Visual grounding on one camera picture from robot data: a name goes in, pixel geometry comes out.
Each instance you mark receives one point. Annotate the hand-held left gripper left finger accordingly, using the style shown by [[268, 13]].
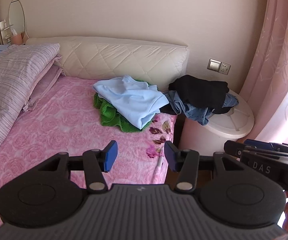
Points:
[[110, 156]]

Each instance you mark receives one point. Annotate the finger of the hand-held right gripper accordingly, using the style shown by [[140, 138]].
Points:
[[234, 149], [256, 143]]

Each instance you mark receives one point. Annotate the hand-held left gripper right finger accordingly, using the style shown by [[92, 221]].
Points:
[[170, 156]]

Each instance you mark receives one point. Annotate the light blue shirt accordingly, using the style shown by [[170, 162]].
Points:
[[129, 100]]

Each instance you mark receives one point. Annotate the white round bedside table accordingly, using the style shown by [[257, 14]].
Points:
[[234, 123]]

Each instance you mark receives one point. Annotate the green knitted sweater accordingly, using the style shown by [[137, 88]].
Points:
[[108, 116]]

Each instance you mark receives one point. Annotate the blue jeans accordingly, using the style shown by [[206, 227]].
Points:
[[191, 112]]

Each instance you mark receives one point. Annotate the pink floral blanket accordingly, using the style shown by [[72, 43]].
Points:
[[58, 130]]

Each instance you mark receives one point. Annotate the black garment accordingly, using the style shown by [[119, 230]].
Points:
[[199, 92]]

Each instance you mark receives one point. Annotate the pink patterned curtain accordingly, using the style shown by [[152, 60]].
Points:
[[279, 55]]

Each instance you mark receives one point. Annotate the pink pillow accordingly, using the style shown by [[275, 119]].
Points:
[[48, 70], [43, 88]]

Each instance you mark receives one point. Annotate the cream quilted headboard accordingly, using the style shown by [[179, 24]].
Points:
[[108, 55]]

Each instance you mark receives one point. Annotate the striped lilac quilt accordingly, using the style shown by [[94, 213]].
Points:
[[8, 80]]

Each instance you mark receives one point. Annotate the pink cup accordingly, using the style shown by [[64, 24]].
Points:
[[16, 39]]

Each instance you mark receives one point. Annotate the oval mirror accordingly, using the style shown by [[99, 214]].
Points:
[[16, 15]]

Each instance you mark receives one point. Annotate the gold framed wall socket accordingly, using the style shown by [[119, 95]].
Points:
[[225, 68]]

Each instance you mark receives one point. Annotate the gold framed wall switch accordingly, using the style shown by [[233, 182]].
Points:
[[213, 65]]

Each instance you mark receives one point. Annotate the white wall shelf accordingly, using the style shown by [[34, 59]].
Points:
[[4, 27]]

